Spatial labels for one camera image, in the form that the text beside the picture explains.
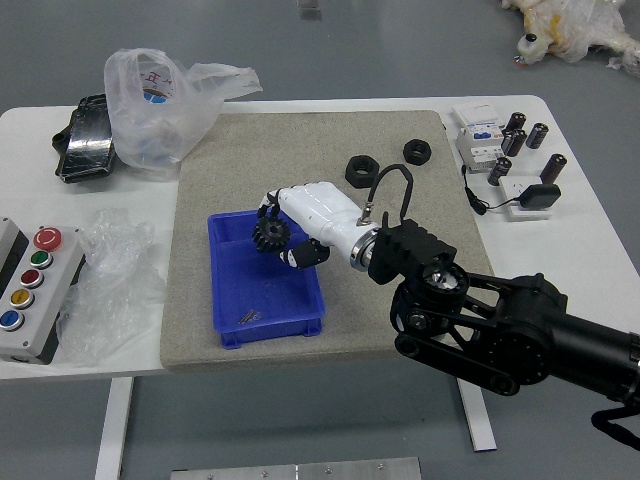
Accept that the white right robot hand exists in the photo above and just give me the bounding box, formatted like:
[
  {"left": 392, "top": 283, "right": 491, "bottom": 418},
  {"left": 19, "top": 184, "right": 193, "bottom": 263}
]
[{"left": 257, "top": 181, "right": 376, "bottom": 270}]

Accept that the black metal gear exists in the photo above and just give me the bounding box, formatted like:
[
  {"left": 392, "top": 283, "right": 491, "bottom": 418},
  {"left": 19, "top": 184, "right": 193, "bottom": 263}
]
[{"left": 251, "top": 214, "right": 291, "bottom": 256}]

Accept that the big black hex nut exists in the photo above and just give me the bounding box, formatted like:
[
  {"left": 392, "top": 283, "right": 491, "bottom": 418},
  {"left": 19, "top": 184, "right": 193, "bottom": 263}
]
[{"left": 344, "top": 155, "right": 382, "bottom": 189}]

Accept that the blue plastic box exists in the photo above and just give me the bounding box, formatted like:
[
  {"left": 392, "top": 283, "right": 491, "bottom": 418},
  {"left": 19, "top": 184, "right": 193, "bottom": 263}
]
[{"left": 207, "top": 209, "right": 327, "bottom": 350}]

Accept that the small black hex nut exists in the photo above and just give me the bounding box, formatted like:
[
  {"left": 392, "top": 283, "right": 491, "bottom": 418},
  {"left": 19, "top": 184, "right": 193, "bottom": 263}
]
[{"left": 402, "top": 139, "right": 433, "bottom": 165}]

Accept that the grey push-button control box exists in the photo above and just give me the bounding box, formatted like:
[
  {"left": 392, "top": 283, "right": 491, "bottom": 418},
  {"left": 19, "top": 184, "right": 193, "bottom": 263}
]
[{"left": 0, "top": 216, "right": 87, "bottom": 365}]

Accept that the grey-brown mat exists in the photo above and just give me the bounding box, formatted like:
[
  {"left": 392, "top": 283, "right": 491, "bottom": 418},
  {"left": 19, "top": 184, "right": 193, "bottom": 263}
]
[{"left": 159, "top": 109, "right": 512, "bottom": 374}]

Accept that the white circuit breaker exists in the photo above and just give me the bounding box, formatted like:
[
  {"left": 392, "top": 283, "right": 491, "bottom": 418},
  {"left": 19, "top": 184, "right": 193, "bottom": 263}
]
[{"left": 452, "top": 103, "right": 506, "bottom": 175}]

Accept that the white plastic bag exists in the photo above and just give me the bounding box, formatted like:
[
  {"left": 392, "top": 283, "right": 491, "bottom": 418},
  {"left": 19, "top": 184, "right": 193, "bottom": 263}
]
[{"left": 103, "top": 47, "right": 264, "bottom": 177}]

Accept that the white power socket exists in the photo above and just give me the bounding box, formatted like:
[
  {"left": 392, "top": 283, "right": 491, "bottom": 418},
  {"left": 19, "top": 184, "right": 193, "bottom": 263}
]
[{"left": 497, "top": 174, "right": 554, "bottom": 222}]

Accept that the crumpled clear plastic wrap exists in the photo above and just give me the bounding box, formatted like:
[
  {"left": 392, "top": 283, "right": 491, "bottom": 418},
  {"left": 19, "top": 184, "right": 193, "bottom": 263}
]
[{"left": 55, "top": 208, "right": 166, "bottom": 368}]

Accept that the black plastic case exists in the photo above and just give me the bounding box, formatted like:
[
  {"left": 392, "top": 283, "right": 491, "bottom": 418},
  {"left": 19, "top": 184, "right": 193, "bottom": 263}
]
[{"left": 50, "top": 93, "right": 119, "bottom": 185}]

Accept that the silver metal plate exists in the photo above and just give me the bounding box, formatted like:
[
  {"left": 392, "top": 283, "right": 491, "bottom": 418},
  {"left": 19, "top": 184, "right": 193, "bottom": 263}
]
[{"left": 170, "top": 457, "right": 423, "bottom": 480}]

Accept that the white table leg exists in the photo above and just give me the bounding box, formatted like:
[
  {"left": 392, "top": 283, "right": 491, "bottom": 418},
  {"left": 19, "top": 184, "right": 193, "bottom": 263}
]
[
  {"left": 456, "top": 378, "right": 497, "bottom": 453},
  {"left": 94, "top": 377, "right": 135, "bottom": 480}
]

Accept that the plastic-wrapped plush toy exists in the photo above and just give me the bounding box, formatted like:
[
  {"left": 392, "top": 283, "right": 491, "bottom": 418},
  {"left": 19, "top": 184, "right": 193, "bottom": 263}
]
[{"left": 501, "top": 0, "right": 640, "bottom": 79}]

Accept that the black power adapter with cord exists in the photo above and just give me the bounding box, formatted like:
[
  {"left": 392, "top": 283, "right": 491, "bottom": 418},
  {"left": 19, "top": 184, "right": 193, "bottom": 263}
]
[{"left": 460, "top": 164, "right": 562, "bottom": 217}]

